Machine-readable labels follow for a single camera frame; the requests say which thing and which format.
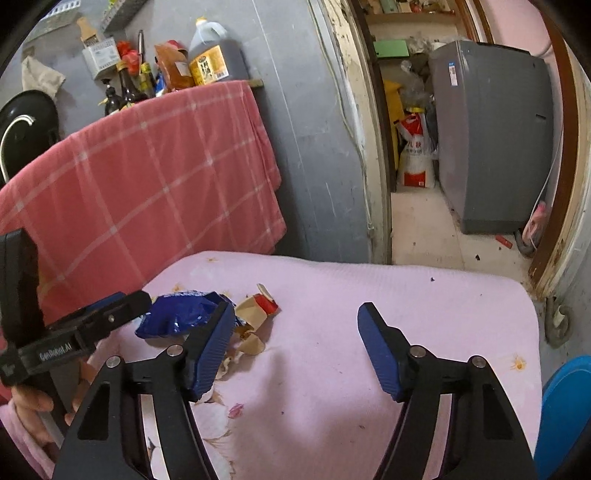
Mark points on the pink floral table cover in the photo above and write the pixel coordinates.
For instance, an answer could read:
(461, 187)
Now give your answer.
(415, 295)

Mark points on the blue plastic bin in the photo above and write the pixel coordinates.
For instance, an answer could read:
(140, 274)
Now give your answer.
(568, 415)

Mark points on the blue label bottle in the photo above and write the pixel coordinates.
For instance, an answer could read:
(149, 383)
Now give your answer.
(161, 83)

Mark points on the wooden door frame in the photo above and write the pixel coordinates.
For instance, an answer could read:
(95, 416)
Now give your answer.
(561, 207)

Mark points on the person's left forearm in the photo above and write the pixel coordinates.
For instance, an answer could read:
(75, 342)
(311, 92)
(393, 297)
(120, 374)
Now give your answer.
(23, 452)

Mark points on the red plastic bag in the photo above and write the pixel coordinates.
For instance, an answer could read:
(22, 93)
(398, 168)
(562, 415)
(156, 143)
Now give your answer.
(127, 55)

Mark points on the green board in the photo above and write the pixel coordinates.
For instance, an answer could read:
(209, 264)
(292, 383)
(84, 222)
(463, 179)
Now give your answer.
(390, 48)

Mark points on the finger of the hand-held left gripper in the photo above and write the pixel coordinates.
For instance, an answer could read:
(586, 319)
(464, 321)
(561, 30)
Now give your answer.
(120, 314)
(108, 300)

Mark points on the wooden brush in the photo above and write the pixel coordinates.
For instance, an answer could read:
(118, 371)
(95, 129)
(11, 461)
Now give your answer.
(88, 32)

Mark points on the white cardboard box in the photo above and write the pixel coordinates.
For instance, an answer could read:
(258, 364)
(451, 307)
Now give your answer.
(101, 57)

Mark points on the beige torn wrapper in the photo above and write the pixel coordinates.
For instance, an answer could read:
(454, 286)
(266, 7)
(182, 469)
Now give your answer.
(249, 314)

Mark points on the yellow label bottle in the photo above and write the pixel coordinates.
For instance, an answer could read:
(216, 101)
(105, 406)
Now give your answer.
(148, 83)

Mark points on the large dark oil jug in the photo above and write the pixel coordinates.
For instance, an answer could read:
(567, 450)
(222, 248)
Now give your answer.
(217, 50)

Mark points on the yellow bag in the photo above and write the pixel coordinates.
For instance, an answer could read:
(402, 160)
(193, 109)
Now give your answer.
(391, 120)

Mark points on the clear plastic bags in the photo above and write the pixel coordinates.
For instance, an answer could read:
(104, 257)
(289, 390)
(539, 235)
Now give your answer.
(415, 87)

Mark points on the small dark pump bottle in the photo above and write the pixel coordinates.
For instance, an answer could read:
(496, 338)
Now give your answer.
(112, 102)

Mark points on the pink checked cloth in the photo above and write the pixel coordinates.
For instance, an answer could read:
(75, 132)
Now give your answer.
(138, 184)

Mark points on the grey washing machine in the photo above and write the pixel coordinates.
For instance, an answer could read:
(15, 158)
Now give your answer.
(494, 138)

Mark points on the cluttered wooden shelf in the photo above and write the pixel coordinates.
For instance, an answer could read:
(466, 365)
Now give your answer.
(415, 18)

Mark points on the white and red sack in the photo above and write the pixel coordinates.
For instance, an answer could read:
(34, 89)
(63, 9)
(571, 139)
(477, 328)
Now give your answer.
(418, 157)

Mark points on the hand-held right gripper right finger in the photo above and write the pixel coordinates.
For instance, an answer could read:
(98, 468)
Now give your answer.
(378, 350)

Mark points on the person's left hand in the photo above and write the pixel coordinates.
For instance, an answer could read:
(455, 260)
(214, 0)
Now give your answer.
(27, 401)

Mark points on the blue snack bag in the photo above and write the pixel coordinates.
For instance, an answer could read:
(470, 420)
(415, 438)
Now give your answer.
(180, 318)

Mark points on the beige rag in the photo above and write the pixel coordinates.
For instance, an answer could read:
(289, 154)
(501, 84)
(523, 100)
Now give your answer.
(41, 76)

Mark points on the tall dark sauce bottle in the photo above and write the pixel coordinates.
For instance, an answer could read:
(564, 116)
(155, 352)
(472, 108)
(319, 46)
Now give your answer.
(129, 92)

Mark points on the pink plastic item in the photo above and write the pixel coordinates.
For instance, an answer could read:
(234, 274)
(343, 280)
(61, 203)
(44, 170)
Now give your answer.
(536, 224)

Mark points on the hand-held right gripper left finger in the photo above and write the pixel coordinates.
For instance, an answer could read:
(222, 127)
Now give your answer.
(210, 355)

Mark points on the small red stick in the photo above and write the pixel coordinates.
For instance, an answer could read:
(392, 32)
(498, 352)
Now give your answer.
(504, 241)

